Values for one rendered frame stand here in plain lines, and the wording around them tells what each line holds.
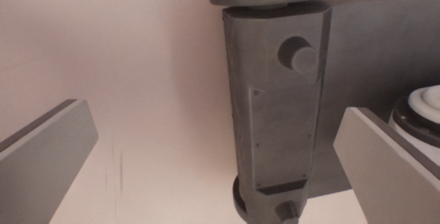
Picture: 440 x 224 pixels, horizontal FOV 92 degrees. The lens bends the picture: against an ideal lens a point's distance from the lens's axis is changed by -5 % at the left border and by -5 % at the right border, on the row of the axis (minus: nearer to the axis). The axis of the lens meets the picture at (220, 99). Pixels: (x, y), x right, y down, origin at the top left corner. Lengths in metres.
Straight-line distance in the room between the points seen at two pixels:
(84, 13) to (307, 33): 0.43
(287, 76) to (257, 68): 0.05
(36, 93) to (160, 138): 0.31
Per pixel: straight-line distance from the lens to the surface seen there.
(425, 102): 0.44
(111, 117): 0.63
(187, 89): 0.56
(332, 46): 0.42
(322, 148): 0.53
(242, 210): 0.63
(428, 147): 0.42
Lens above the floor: 0.50
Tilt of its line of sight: 61 degrees down
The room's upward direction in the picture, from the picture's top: 164 degrees clockwise
